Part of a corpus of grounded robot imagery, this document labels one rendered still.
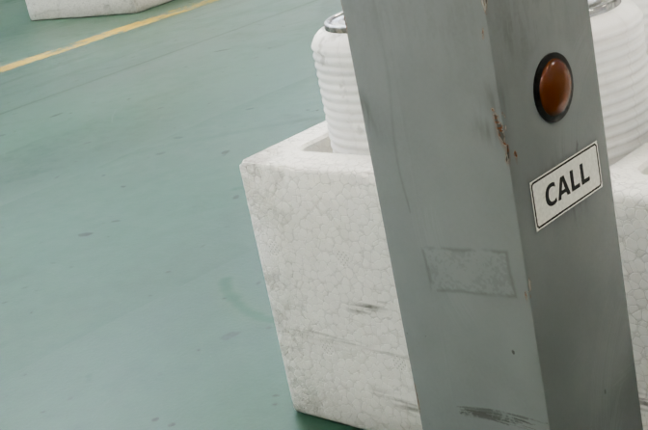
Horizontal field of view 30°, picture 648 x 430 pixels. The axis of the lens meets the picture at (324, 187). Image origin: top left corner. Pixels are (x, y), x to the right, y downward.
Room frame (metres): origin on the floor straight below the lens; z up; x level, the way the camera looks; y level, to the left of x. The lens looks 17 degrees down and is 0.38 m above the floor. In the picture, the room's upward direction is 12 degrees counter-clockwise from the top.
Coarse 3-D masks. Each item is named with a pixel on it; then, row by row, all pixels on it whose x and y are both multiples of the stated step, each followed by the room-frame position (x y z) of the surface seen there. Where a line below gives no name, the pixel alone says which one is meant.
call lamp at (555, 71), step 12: (552, 60) 0.45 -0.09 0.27; (552, 72) 0.44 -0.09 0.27; (564, 72) 0.45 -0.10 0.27; (540, 84) 0.44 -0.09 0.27; (552, 84) 0.44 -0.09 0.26; (564, 84) 0.45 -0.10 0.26; (540, 96) 0.44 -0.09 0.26; (552, 96) 0.44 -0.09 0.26; (564, 96) 0.45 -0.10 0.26; (552, 108) 0.44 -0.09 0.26; (564, 108) 0.45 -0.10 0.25
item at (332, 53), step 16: (320, 32) 0.73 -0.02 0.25; (320, 48) 0.71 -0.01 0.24; (336, 48) 0.70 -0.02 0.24; (320, 64) 0.72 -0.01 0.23; (336, 64) 0.70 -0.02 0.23; (352, 64) 0.69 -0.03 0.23; (320, 80) 0.73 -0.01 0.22; (336, 80) 0.70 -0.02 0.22; (352, 80) 0.69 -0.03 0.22; (336, 96) 0.71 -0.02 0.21; (352, 96) 0.70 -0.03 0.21; (336, 112) 0.71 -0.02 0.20; (352, 112) 0.70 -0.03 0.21; (336, 128) 0.71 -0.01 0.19; (352, 128) 0.70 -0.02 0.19; (336, 144) 0.72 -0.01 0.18; (352, 144) 0.70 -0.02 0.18
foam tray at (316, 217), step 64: (320, 128) 0.77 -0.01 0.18; (256, 192) 0.72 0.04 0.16; (320, 192) 0.68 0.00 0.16; (640, 192) 0.54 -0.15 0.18; (320, 256) 0.69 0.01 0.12; (384, 256) 0.65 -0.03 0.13; (640, 256) 0.54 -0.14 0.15; (320, 320) 0.70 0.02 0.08; (384, 320) 0.66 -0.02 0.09; (640, 320) 0.54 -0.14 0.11; (320, 384) 0.71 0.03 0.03; (384, 384) 0.67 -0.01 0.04; (640, 384) 0.54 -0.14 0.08
